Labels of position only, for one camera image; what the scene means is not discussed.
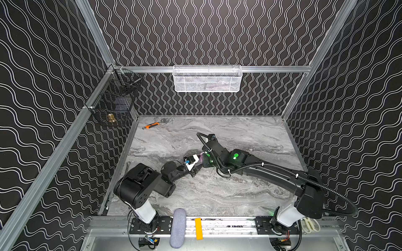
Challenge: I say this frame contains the purple earbud charging case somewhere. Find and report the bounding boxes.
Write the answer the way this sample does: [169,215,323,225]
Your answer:
[196,154,204,165]

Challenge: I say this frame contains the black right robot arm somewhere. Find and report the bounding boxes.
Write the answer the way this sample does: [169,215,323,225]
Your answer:
[199,134,323,229]

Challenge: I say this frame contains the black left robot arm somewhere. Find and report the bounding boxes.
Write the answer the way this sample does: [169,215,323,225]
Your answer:
[114,160,203,224]

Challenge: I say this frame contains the yellow tape strip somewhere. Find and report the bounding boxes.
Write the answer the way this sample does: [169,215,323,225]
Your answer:
[194,218,203,241]

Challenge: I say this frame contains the grey foam roller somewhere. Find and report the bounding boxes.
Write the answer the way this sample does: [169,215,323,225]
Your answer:
[170,208,187,248]

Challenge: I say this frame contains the brass fitting in basket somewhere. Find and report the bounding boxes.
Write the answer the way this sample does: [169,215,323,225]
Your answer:
[106,114,116,123]

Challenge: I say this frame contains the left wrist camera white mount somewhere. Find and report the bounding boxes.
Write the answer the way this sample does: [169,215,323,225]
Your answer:
[184,154,200,171]

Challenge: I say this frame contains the adjustable wrench orange handle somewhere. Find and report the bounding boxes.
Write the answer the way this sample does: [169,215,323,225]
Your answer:
[142,119,167,130]

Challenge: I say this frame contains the white mesh wall basket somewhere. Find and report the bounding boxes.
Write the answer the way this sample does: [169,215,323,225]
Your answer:
[172,70,243,93]

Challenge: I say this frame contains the black wire wall basket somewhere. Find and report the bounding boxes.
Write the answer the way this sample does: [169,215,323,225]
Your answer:
[89,70,143,127]

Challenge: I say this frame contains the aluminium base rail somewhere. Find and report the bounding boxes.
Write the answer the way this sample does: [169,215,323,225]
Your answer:
[87,216,341,237]

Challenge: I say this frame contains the white handled scissors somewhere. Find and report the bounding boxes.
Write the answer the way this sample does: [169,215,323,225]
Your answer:
[301,217,321,234]

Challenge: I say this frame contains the aluminium horizontal back rail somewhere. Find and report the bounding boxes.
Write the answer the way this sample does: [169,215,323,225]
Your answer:
[115,65,312,74]

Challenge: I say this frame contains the black corrugated cable right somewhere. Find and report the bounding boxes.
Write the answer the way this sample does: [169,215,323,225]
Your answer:
[196,132,359,217]

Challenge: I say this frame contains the aluminium corner post left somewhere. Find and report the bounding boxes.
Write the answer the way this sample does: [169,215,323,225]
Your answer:
[76,0,115,66]

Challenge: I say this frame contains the aluminium corner post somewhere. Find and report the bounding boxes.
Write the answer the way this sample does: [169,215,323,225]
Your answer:
[76,0,115,66]
[282,0,357,121]

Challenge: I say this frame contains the aluminium left side rail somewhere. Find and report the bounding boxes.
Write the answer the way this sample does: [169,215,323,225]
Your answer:
[1,65,114,251]

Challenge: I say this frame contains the aluminium corner post right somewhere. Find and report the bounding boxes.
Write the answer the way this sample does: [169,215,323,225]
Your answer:
[282,0,357,121]

